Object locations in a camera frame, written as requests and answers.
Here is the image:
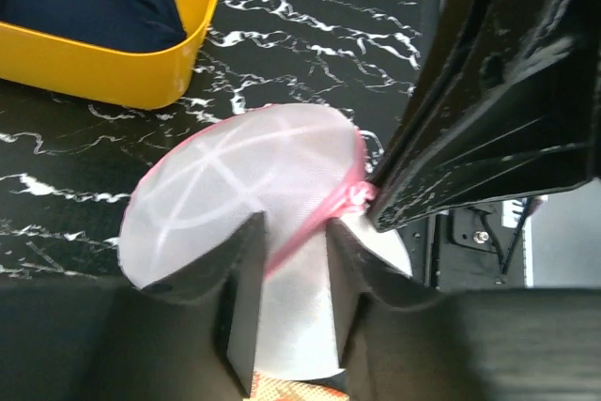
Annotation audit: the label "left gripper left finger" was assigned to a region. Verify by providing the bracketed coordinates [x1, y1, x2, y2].
[1, 213, 267, 400]

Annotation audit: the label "white mesh laundry bag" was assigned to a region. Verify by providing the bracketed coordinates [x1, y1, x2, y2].
[118, 103, 412, 380]

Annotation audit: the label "yellow plastic basket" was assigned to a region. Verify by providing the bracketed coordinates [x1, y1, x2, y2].
[1, 0, 218, 110]

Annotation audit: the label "navy blue bra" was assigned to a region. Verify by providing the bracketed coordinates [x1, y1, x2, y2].
[1, 0, 187, 54]

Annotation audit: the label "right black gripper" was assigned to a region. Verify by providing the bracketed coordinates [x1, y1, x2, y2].
[363, 0, 601, 287]

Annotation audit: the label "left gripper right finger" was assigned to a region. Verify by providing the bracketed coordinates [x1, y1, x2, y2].
[327, 220, 600, 400]

